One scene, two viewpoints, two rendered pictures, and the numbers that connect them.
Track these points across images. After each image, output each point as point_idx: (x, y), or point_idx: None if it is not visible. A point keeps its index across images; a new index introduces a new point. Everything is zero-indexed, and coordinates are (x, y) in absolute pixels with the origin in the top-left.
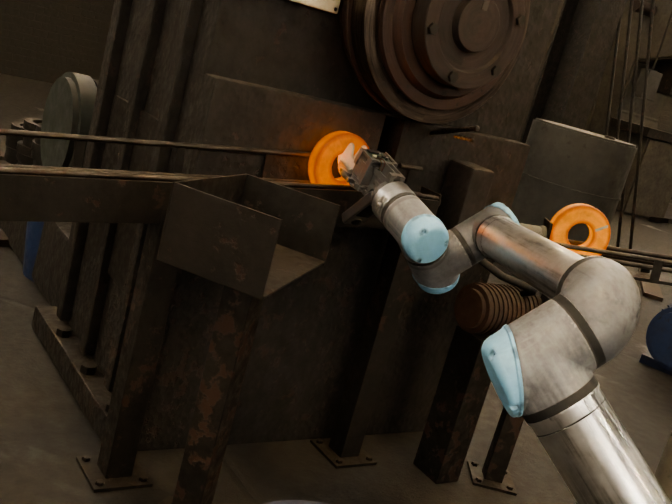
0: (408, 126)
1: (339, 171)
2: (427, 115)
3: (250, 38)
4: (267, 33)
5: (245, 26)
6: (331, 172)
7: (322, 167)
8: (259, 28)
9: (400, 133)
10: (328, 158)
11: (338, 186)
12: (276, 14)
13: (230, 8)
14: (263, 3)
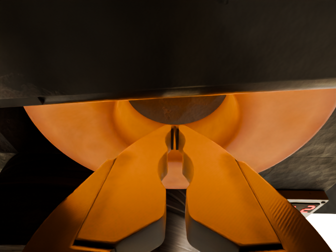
0: (1, 146)
1: (301, 219)
2: (3, 250)
3: (311, 163)
4: (284, 169)
5: (315, 170)
6: (241, 102)
7: (294, 116)
8: (295, 170)
9: (5, 131)
10: (259, 143)
11: (244, 91)
12: (270, 181)
13: (331, 178)
14: (286, 185)
